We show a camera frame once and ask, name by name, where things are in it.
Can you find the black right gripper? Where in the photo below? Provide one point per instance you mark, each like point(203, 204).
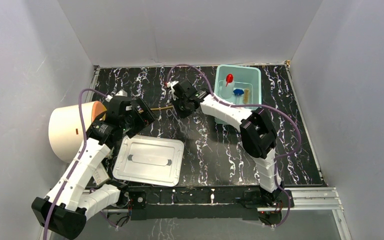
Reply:
point(175, 100)

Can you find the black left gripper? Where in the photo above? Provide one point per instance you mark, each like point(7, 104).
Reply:
point(139, 114)

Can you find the blue-based glass measuring cylinder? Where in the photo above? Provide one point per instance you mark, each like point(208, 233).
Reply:
point(238, 93)

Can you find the wooden-handled test tube brush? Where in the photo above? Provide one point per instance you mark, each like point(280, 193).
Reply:
point(246, 96)

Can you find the tan rubber tubing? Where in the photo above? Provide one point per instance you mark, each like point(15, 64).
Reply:
point(158, 108)

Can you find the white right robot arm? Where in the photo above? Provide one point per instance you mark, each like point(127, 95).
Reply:
point(257, 132)

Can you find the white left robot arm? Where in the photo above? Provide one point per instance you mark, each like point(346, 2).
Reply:
point(65, 209)

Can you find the white red-capped wash bottle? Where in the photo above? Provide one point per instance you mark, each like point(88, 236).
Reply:
point(227, 87)

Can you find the white plastic bin lid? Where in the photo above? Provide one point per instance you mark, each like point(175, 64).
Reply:
point(149, 160)

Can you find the light teal plastic bin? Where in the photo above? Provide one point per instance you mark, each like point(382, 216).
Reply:
point(240, 85)

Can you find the small white labelled box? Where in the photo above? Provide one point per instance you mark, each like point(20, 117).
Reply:
point(100, 175)

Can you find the cream cylindrical centrifuge drum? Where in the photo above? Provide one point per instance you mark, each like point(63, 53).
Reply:
point(65, 130)

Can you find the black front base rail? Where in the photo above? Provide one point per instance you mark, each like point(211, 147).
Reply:
point(247, 202)

